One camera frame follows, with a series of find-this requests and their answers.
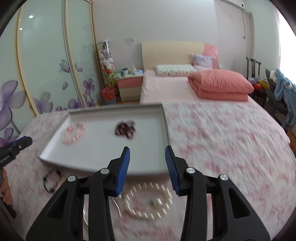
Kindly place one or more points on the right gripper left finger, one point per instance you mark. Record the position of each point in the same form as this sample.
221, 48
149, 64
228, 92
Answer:
62, 216

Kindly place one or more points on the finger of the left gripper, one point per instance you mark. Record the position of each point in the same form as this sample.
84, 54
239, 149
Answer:
20, 144

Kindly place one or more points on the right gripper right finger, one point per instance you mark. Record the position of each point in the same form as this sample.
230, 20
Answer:
233, 216

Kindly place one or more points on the thin silver bangle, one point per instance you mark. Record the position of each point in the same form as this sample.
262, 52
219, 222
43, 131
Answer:
86, 207

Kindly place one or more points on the person's left hand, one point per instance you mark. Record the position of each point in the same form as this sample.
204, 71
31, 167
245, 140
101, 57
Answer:
5, 189

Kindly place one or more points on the grey shallow cardboard tray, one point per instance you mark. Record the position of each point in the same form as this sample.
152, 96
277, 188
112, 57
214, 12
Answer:
142, 128

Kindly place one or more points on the sliding wardrobe with flowers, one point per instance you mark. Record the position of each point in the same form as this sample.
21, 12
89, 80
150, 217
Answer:
49, 61

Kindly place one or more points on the red waste basket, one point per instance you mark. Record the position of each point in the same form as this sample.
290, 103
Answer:
109, 95

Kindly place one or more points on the yellow green plush toy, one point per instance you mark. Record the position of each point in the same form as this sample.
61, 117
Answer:
110, 80

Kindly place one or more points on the grey armchair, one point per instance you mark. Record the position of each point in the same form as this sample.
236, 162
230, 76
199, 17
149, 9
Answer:
277, 109

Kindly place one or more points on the clear tube of plush toys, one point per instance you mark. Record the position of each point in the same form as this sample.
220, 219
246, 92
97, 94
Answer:
105, 59

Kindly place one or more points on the pink bedside table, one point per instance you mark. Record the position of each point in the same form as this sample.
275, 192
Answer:
130, 88

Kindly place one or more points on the white mug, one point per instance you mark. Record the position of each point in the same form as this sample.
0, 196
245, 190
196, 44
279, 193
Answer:
125, 72

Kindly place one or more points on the folded coral duvet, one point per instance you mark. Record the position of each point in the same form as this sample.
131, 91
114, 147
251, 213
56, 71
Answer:
219, 84

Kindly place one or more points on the bed with pink sheet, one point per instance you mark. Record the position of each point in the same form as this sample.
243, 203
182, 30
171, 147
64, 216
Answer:
167, 89

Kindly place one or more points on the blue plush garment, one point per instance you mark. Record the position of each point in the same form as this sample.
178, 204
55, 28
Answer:
285, 89

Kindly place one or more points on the dark wooden chair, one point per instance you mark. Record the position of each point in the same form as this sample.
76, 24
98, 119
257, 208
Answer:
253, 68

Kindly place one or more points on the lilac square cushion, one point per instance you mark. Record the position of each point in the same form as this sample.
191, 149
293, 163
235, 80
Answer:
201, 62

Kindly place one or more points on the floral white pillow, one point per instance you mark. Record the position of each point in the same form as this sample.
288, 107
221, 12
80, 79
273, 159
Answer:
175, 70

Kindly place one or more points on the beige pink headboard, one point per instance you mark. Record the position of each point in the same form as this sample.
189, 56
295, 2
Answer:
175, 52

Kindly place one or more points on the white air conditioner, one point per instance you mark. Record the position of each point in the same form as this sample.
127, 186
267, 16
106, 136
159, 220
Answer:
239, 4

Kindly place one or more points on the wall switch plate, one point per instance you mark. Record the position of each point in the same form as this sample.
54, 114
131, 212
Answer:
130, 40

